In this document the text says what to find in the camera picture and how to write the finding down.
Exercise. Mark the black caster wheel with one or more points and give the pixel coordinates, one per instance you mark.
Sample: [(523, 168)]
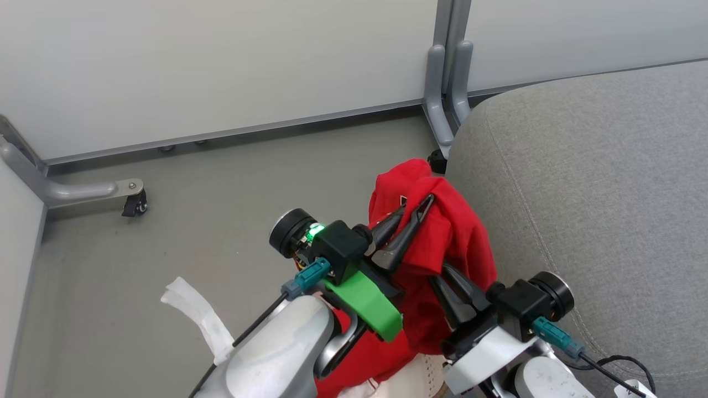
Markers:
[(438, 161), (134, 204)]

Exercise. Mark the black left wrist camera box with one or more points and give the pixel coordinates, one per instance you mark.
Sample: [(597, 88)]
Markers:
[(340, 246)]

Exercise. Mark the white paper tag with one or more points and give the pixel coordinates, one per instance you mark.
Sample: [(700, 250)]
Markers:
[(633, 389)]

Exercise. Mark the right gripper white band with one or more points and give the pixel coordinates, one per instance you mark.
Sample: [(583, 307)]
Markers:
[(487, 354)]

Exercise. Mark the cream perforated laundry basket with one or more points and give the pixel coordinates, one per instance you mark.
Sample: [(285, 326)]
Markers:
[(420, 378)]

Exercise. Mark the long grey partition leg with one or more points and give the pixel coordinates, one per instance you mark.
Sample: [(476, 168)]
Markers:
[(72, 192)]

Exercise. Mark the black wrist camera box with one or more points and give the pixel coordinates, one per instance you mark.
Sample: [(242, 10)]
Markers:
[(520, 307), (340, 246)]

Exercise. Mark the red and white shirt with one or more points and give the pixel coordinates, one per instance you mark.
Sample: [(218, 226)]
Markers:
[(453, 232)]

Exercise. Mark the grey fabric sofa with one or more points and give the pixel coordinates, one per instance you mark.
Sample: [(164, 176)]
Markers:
[(597, 193)]

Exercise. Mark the grey partition support leg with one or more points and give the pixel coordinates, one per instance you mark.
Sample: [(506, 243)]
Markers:
[(434, 99), (462, 83)]

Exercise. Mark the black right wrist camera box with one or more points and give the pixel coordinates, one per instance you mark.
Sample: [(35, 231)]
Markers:
[(520, 307)]

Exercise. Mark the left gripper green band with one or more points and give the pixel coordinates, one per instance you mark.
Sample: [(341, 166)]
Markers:
[(368, 304)]

